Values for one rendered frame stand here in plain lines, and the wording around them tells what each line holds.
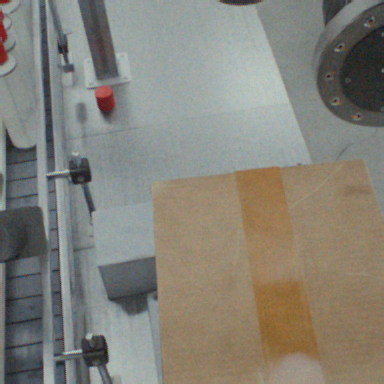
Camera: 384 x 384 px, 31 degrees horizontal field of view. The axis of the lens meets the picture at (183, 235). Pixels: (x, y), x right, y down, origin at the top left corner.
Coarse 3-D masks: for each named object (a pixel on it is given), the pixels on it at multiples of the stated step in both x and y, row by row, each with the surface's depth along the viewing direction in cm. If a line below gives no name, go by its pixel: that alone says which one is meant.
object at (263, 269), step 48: (192, 192) 77; (240, 192) 76; (288, 192) 75; (336, 192) 75; (192, 240) 73; (240, 240) 72; (288, 240) 72; (336, 240) 71; (192, 288) 69; (240, 288) 69; (288, 288) 68; (336, 288) 68; (192, 336) 66; (240, 336) 65; (288, 336) 65; (336, 336) 65
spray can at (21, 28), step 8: (0, 0) 112; (8, 0) 113; (16, 0) 114; (8, 8) 113; (16, 8) 114; (16, 16) 115; (24, 16) 117; (16, 24) 115; (24, 24) 117; (16, 32) 116; (24, 32) 118; (24, 40) 118; (32, 40) 121; (24, 48) 119; (32, 48) 121; (24, 56) 120; (32, 56) 122; (32, 64) 122; (32, 72) 124; (32, 80) 125
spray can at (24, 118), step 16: (0, 48) 102; (0, 64) 104; (16, 64) 105; (0, 80) 105; (16, 80) 106; (0, 96) 107; (16, 96) 108; (0, 112) 111; (16, 112) 110; (32, 112) 113; (16, 128) 113; (32, 128) 114; (16, 144) 116; (32, 144) 116
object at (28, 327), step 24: (48, 48) 138; (48, 72) 128; (48, 96) 124; (48, 120) 121; (48, 144) 117; (24, 168) 114; (48, 168) 114; (24, 192) 111; (24, 264) 103; (24, 288) 100; (24, 312) 98; (24, 336) 95; (24, 360) 93
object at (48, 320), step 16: (32, 0) 128; (32, 16) 125; (48, 192) 101; (48, 208) 99; (48, 224) 97; (48, 240) 94; (48, 256) 93; (48, 272) 91; (48, 288) 90; (48, 304) 88; (48, 320) 87; (48, 336) 85; (48, 352) 84; (48, 368) 83
